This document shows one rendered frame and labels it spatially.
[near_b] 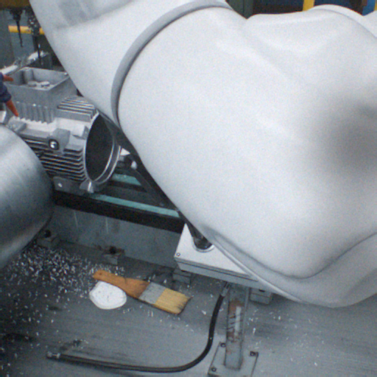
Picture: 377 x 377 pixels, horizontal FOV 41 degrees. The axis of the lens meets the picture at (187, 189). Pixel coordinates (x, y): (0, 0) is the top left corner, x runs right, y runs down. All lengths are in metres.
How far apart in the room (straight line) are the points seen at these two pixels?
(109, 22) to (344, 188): 0.16
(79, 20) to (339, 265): 0.19
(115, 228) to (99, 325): 0.21
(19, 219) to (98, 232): 0.31
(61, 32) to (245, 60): 0.12
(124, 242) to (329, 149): 0.87
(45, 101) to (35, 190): 0.24
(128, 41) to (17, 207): 0.55
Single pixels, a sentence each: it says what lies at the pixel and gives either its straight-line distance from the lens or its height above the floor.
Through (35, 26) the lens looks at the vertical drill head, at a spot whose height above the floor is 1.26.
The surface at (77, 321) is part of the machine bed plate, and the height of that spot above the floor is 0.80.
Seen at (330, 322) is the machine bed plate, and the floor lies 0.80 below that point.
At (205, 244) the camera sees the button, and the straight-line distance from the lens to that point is 0.69.
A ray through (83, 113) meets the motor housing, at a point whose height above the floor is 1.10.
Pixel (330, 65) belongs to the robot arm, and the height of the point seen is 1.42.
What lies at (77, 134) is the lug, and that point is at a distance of 0.97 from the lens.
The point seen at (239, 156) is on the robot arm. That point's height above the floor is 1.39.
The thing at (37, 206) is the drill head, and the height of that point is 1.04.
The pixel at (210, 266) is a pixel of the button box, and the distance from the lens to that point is 0.69.
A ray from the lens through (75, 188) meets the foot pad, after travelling 1.06.
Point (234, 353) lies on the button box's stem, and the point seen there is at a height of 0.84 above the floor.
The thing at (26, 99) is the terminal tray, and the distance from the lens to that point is 1.04.
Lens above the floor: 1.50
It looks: 33 degrees down
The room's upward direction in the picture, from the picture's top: straight up
